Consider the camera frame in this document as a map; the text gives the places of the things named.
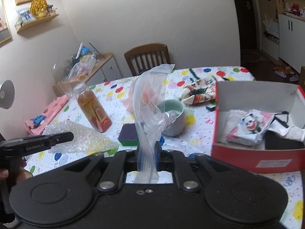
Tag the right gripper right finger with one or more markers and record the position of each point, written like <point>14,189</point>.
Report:
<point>176,163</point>

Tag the black cloth item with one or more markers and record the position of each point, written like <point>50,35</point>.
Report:
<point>281,136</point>

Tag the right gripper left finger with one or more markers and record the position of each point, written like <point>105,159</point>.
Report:
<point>114,169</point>

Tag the white paper bag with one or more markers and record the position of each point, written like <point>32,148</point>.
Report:
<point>271,27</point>

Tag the pink patterned cloth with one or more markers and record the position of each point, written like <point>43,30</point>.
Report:
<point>36,125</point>

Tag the small photo frame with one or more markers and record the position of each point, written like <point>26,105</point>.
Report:
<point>25,15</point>

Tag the small dark green object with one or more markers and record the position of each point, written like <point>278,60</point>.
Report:
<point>211,107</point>

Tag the clear bag of items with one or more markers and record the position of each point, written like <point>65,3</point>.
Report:
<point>82,69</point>

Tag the wooden wall shelf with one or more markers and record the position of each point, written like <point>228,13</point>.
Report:
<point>21,26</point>

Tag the bubble wrap sheet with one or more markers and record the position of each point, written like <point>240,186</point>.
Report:
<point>85,139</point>

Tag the wooden side cabinet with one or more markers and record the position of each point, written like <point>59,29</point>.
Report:
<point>105,70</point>

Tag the amber drink bottle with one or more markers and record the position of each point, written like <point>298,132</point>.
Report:
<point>92,108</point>

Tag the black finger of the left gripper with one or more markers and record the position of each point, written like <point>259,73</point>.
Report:
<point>45,142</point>

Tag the wooden dining chair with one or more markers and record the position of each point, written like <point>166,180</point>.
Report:
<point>146,57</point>

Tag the red shoebox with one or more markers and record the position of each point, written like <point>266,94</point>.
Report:
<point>272,97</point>

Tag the white textured cloth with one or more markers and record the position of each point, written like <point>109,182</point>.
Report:
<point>232,120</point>

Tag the panda print pouch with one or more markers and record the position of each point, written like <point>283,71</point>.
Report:
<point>251,129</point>

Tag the white storage cabinet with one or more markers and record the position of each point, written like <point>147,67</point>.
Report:
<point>289,47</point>

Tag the purple green sponge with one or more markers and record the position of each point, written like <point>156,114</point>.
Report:
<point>128,135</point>

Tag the clear zip plastic bag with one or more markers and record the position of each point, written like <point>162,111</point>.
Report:
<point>149,127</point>

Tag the large gold picture frame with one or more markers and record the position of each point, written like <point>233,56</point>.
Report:
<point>5,33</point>

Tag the pink mesh bath pouf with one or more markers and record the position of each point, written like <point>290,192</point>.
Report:
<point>145,93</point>

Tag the grey round lamp head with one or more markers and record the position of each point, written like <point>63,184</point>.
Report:
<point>7,94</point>

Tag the pale green ceramic cup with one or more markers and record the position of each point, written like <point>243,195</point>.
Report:
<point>174,111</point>

